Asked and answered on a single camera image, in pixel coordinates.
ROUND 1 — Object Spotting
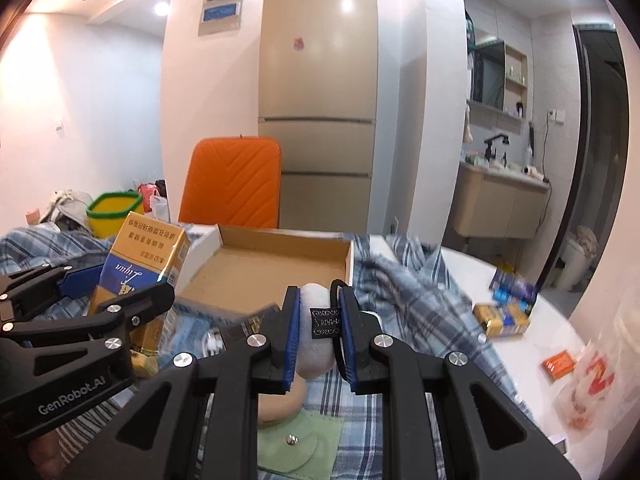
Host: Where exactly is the yellow bin green rim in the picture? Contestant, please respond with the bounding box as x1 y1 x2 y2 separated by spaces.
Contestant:
86 190 145 238

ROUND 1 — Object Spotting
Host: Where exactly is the blue plaid shirt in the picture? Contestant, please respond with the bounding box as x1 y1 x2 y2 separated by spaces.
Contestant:
0 225 536 480

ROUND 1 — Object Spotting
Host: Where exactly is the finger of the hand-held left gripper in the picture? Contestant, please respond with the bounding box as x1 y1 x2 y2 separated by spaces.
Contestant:
0 284 177 347
0 263 109 322

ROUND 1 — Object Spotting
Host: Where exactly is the orange chair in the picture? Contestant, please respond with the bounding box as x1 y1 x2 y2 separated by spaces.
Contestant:
178 136 282 230

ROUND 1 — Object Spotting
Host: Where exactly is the dark packet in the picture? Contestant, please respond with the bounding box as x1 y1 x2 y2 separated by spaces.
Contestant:
217 304 283 353

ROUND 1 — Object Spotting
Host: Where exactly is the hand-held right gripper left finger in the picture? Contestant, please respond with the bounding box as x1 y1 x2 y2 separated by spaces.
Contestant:
65 285 302 480

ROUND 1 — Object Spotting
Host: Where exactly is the black faucet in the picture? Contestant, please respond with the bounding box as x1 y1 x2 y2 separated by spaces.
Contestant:
482 132 511 163

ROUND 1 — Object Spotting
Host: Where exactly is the shallow cardboard box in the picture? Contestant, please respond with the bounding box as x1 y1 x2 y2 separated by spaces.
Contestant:
172 224 357 328

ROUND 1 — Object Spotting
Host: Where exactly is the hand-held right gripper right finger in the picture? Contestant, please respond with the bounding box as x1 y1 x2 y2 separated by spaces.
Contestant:
330 279 585 480

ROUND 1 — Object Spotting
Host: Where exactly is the grey electrical panel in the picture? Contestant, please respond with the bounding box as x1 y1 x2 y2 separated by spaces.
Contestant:
197 0 248 37

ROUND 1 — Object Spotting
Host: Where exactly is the beige refrigerator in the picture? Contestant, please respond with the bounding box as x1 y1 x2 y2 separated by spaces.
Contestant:
257 0 381 235

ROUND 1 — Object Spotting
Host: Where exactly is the light blue tissue packet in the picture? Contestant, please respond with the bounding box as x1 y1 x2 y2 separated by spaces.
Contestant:
165 310 236 361

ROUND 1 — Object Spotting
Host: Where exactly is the green snap pouch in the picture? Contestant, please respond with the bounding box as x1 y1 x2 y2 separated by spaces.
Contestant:
256 407 346 476

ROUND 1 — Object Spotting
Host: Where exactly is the mirror wall cabinet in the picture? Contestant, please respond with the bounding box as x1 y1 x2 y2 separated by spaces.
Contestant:
467 27 530 118

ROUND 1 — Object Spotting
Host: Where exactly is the beige vanity cabinet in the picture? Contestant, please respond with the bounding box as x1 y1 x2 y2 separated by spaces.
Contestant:
447 157 551 241

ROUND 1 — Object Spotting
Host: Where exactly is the clear plastic bag red print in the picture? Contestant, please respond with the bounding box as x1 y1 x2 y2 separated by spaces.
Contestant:
555 330 633 431

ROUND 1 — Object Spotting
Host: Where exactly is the small orange box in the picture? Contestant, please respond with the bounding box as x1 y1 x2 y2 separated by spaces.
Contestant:
540 350 578 378

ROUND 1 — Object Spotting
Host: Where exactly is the yellow snack packet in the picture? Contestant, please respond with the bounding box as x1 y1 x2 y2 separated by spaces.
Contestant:
472 302 531 338

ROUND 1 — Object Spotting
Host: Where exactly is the gold and blue carton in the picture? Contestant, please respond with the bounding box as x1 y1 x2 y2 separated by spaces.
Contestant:
87 211 192 361

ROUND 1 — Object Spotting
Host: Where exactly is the dark door frame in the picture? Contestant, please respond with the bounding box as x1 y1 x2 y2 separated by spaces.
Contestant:
542 24 631 291

